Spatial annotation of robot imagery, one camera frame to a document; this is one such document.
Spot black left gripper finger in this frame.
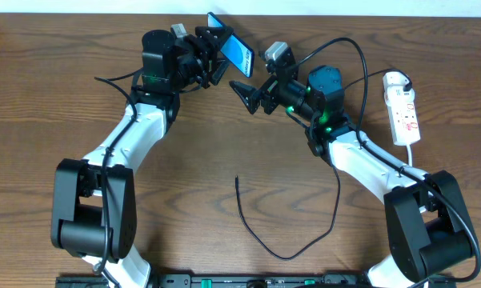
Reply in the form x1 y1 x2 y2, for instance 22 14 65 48
210 59 230 86
195 26 234 50

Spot blue Galaxy smartphone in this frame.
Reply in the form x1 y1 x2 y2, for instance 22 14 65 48
221 32 255 78

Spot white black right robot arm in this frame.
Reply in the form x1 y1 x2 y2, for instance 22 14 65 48
230 66 481 287

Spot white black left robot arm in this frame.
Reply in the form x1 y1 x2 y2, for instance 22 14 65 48
50 24 234 287

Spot white USB charger adapter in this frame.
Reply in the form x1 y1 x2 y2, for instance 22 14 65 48
383 70 412 92

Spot white power strip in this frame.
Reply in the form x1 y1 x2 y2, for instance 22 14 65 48
384 86 421 146

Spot black charger cable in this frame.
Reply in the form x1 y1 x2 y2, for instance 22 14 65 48
234 68 414 262

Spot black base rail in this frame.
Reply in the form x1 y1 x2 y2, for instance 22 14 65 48
54 272 457 288

